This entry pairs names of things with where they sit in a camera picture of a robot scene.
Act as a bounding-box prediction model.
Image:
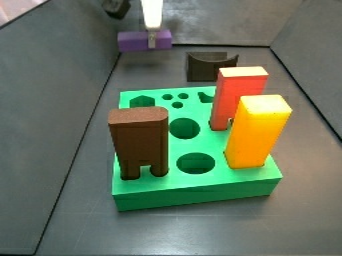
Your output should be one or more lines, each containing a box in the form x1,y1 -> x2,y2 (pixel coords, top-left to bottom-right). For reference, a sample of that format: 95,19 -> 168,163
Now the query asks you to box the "green shape-sorter base block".
112,86 -> 282,211

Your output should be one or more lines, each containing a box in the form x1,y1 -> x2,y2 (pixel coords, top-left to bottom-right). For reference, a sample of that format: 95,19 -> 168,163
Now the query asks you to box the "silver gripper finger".
140,0 -> 163,49

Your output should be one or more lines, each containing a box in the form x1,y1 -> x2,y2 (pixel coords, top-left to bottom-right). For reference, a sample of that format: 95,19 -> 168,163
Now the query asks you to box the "red arch block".
210,66 -> 268,131

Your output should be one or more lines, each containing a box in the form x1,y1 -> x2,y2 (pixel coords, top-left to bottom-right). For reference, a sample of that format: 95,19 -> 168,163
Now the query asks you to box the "yellow rectangular block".
224,95 -> 292,169

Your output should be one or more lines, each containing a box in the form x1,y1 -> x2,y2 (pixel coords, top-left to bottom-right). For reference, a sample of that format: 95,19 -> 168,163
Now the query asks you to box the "purple arch block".
117,30 -> 172,52

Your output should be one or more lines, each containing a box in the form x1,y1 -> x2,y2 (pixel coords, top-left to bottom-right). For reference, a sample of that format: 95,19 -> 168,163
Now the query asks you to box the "brown double-leg block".
108,106 -> 168,180

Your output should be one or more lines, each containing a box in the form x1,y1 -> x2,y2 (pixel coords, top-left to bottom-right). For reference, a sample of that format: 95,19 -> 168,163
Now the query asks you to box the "black L-shaped fixture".
186,52 -> 239,82

